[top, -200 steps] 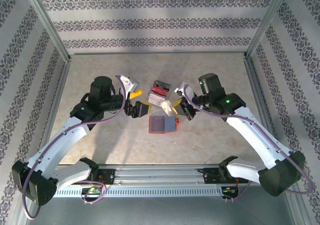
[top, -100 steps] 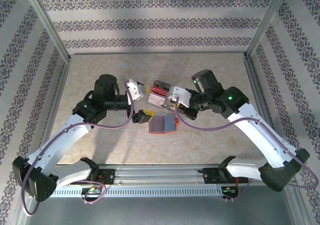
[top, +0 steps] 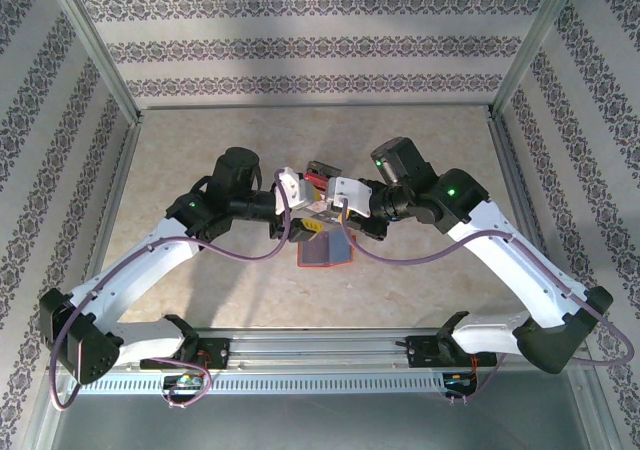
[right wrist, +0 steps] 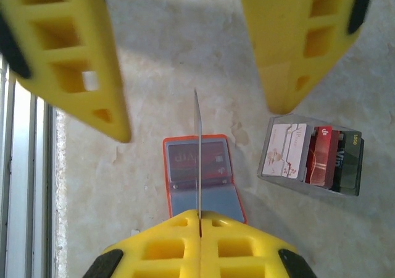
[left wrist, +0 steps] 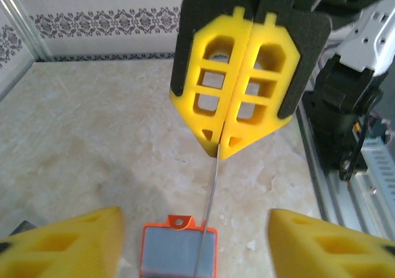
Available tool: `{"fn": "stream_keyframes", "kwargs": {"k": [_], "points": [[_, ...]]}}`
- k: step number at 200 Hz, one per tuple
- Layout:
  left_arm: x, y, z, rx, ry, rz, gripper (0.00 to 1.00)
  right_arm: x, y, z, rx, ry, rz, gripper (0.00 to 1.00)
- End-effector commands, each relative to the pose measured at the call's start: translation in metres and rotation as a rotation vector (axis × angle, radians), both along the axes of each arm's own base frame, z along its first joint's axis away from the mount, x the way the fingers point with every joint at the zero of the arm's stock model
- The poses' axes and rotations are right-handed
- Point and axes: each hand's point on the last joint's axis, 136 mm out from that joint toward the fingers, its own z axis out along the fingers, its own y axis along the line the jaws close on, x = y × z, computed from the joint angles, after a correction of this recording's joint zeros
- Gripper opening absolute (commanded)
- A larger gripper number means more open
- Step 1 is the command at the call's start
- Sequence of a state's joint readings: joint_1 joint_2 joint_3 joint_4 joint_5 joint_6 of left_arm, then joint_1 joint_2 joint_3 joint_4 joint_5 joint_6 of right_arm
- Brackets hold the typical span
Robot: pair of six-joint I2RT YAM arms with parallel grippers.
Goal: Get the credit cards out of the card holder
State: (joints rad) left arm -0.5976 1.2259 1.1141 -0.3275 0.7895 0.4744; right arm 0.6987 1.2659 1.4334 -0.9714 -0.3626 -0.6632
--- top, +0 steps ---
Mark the clear acrylic card stand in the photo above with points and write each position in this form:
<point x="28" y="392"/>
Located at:
<point x="327" y="170"/>

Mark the orange card holder wallet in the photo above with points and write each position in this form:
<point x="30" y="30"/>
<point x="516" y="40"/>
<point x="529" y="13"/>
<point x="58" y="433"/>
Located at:
<point x="320" y="252"/>

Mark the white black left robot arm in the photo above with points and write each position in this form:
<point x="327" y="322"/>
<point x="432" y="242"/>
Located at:
<point x="135" y="265"/>

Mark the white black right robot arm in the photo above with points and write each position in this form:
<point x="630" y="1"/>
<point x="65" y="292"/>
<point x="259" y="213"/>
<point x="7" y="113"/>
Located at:
<point x="505" y="260"/>

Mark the red card with number line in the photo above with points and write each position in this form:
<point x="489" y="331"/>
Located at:
<point x="317" y="177"/>

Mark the white pink card mountain print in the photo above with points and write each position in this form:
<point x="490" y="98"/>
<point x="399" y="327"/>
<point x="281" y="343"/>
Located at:
<point x="322" y="210"/>

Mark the black card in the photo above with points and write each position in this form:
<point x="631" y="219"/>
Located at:
<point x="320" y="166"/>

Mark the small circuit board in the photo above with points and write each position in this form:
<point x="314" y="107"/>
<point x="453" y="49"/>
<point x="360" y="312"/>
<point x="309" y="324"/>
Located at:
<point x="457" y="381"/>
<point x="185" y="381"/>

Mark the grey sheet metal panel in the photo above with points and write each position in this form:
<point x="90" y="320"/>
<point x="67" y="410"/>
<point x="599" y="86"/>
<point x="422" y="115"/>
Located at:
<point x="320" y="425"/>

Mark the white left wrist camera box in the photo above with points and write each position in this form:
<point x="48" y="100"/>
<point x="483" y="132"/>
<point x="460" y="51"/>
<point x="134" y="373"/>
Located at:
<point x="295" y="190"/>

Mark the metal bracket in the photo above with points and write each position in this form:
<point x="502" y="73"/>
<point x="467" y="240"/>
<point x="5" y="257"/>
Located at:
<point x="350" y="192"/>

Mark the aluminium back frame rail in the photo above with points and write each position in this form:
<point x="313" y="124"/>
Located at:
<point x="315" y="105"/>

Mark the aluminium side frame rail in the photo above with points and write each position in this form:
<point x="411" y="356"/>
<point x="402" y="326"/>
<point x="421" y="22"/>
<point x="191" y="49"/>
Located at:
<point x="521" y="190"/>
<point x="115" y="190"/>

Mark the aluminium front frame rail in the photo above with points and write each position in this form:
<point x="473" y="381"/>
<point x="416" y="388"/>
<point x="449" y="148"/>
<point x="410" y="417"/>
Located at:
<point x="320" y="345"/>

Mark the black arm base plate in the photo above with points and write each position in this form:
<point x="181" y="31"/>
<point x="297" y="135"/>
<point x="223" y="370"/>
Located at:
<point x="215" y="352"/>
<point x="420" y="352"/>

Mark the aluminium corner post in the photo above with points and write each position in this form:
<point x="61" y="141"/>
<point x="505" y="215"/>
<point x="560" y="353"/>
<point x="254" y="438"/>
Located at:
<point x="94" y="45"/>
<point x="531" y="45"/>

